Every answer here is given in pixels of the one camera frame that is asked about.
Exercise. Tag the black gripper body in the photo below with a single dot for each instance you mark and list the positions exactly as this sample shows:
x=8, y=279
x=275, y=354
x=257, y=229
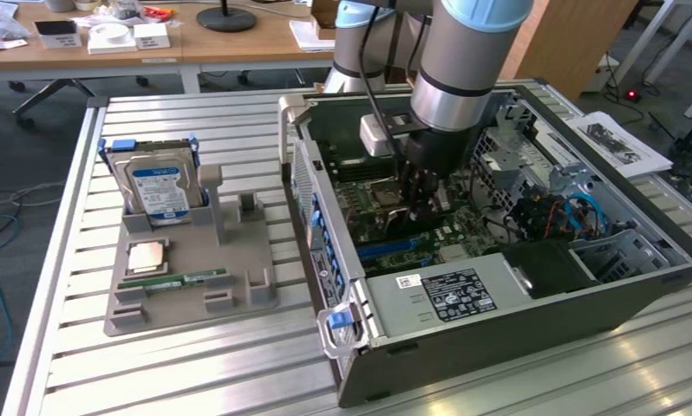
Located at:
x=435, y=149

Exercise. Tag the graphics card with black fan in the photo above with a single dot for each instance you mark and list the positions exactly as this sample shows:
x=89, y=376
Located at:
x=398, y=219

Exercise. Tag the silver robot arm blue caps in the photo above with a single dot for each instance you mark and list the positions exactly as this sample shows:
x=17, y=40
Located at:
x=455, y=65

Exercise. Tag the metal drive cage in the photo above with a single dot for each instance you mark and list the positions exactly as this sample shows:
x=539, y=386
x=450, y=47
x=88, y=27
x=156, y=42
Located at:
x=498, y=167

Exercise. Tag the CPU socket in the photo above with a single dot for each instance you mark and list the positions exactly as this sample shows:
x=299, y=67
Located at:
x=383, y=195

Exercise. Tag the black RAM slot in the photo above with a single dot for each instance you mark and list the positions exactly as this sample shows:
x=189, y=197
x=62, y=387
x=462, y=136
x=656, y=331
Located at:
x=363, y=175
x=351, y=167

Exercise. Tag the green motherboard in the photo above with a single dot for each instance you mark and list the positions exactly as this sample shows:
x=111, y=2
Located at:
x=461, y=221

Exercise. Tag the blue expansion slot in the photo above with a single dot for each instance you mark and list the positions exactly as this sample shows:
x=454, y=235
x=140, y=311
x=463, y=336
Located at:
x=380, y=250

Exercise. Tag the printed paper stack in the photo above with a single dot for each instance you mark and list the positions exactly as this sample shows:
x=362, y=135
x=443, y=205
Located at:
x=617, y=143

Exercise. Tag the wooden cabinet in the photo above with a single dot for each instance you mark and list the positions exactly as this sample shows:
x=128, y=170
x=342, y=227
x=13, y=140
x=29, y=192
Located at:
x=577, y=52

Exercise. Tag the white papers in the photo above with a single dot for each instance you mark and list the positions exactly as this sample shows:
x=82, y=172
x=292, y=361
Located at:
x=311, y=37

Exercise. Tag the white floor box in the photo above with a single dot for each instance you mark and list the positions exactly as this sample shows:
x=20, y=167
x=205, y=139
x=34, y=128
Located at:
x=602, y=73

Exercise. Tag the power strip with red light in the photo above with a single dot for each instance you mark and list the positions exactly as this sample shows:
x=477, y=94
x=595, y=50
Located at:
x=631, y=95

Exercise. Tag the brown cardboard box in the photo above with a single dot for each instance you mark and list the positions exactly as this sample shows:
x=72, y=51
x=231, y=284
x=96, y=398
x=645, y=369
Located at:
x=322, y=13

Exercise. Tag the grey power supply with label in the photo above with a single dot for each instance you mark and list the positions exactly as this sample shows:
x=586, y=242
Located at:
x=391, y=312

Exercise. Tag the metal disk bay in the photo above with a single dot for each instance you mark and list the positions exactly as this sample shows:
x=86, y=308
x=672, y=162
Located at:
x=629, y=255

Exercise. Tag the blue case latch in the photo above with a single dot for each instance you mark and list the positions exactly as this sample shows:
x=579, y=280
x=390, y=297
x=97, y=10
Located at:
x=339, y=321

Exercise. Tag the open grey PC case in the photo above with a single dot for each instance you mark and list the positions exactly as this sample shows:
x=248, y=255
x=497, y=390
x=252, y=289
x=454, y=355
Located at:
x=495, y=346

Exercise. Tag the black lamp base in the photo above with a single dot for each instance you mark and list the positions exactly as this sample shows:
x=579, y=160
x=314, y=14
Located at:
x=225, y=19

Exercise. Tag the hard disk with blue label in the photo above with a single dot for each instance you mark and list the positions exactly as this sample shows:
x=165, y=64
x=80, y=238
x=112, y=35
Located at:
x=155, y=190

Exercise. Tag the grey parts rack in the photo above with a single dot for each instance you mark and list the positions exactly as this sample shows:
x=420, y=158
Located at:
x=195, y=303

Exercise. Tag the small white box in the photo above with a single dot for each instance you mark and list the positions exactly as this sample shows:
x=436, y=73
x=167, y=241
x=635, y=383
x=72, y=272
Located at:
x=152, y=37

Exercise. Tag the CPU chip with metal lid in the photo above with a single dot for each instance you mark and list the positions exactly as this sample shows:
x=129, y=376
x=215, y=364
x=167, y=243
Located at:
x=145, y=256

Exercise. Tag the green RAM stick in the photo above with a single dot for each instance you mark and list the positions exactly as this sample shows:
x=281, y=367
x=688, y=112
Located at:
x=160, y=281

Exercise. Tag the red plastic item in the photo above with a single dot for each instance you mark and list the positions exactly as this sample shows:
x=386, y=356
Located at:
x=157, y=13

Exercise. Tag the flat white box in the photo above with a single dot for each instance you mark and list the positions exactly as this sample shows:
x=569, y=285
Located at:
x=111, y=48

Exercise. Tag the white tape roll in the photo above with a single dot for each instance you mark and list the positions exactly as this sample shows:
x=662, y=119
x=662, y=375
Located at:
x=117, y=37

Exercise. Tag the clear bag with dark parts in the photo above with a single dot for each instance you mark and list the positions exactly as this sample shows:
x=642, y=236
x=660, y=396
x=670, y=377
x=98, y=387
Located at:
x=127, y=9

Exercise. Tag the white box with black top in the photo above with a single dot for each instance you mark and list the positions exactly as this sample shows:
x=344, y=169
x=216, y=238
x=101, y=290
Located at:
x=62, y=41

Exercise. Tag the small white roll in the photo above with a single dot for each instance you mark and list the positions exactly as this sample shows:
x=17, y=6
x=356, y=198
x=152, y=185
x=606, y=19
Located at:
x=84, y=4

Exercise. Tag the wooden desk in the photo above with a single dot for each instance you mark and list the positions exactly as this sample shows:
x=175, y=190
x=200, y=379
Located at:
x=33, y=58

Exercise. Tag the grey cup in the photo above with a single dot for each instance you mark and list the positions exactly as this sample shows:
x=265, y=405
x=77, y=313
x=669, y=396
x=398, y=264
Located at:
x=60, y=5

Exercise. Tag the white card with red print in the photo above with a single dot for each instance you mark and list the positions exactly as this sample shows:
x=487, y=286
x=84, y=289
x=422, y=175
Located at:
x=4, y=44

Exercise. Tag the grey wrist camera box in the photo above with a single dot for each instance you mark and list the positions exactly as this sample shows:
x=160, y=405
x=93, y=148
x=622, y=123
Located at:
x=376, y=138

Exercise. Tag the white table frame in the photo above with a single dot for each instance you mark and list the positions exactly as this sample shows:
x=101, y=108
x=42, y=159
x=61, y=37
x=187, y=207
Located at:
x=676, y=45

